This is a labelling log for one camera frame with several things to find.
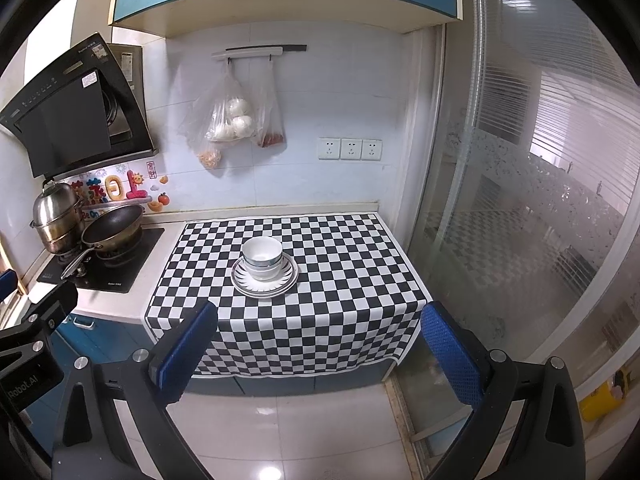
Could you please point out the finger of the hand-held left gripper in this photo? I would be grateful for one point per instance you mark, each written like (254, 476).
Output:
(56, 305)
(7, 285)

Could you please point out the white wall hook rail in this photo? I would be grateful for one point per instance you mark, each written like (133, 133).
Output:
(245, 54)

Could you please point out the white wall socket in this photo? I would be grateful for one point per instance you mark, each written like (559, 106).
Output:
(350, 149)
(371, 150)
(328, 149)

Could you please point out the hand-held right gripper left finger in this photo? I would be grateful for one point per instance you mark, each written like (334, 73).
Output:
(187, 345)

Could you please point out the plastic bag with red food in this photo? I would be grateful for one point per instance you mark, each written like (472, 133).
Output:
(270, 125)

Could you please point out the black gas stove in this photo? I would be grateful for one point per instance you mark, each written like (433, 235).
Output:
(122, 275)

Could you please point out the wooden frame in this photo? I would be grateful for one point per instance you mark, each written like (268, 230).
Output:
(21, 287)

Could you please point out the white plate brown floral rim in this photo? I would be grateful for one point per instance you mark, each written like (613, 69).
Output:
(265, 297)

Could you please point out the stainless steel steamer pot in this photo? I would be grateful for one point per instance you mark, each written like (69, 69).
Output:
(56, 215)

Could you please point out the black wall bar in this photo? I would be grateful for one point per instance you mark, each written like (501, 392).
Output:
(295, 48)

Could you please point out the blue base cabinet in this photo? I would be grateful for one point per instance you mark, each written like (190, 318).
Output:
(115, 345)

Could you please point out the frosted glass sliding door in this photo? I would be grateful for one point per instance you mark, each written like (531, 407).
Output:
(525, 160)

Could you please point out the stainless steel hood duct cover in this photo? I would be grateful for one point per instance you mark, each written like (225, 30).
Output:
(127, 62)

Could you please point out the black white checkered cloth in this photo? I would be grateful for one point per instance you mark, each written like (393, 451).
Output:
(325, 320)

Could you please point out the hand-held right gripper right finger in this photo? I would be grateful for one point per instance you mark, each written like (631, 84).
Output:
(445, 350)

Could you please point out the black range hood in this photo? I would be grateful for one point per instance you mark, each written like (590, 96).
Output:
(65, 120)

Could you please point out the plastic bag with white buns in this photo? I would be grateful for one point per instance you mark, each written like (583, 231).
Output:
(232, 117)

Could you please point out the striped blue white plate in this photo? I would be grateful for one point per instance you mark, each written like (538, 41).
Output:
(245, 282)

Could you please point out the yellow container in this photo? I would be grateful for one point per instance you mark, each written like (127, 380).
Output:
(600, 400)

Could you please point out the colourful wall stickers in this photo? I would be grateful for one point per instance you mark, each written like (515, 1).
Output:
(117, 187)

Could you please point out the plastic bag with orange food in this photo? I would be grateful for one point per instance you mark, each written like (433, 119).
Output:
(209, 157)

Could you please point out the white bowl dark band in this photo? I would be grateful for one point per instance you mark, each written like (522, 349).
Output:
(261, 251)

